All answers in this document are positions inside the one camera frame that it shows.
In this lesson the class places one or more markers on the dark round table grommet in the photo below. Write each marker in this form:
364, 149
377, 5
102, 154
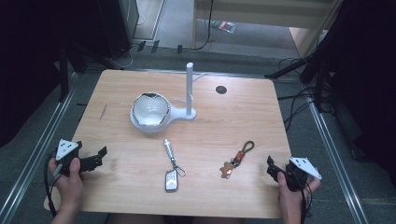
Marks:
221, 90

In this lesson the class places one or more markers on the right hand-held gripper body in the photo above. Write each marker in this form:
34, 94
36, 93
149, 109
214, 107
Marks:
300, 169

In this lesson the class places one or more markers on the person's right hand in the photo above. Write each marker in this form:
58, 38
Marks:
291, 199

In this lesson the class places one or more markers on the black tripod stand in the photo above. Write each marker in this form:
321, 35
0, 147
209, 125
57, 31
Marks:
311, 67

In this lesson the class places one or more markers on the light wooden frame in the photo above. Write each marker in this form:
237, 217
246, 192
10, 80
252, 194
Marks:
249, 12

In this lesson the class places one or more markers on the metal floor rail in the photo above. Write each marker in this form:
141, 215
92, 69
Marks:
336, 161
34, 149

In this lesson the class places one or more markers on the white key stand with pegs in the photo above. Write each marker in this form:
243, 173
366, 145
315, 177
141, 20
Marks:
189, 93

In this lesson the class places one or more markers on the white bowl with silver rim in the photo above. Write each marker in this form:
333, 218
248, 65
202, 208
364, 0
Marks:
151, 109

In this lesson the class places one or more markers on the person's left hand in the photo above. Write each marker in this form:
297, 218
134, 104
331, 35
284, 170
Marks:
70, 186

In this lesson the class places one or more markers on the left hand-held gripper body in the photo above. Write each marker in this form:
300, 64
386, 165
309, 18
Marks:
66, 148

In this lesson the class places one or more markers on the colourful packet on floor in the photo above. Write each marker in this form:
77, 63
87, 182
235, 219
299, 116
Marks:
224, 26

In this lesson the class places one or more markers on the dark cabinet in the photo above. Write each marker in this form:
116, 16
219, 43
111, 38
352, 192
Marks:
115, 25

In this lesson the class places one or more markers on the black plug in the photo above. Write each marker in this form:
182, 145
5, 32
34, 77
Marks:
141, 45
179, 48

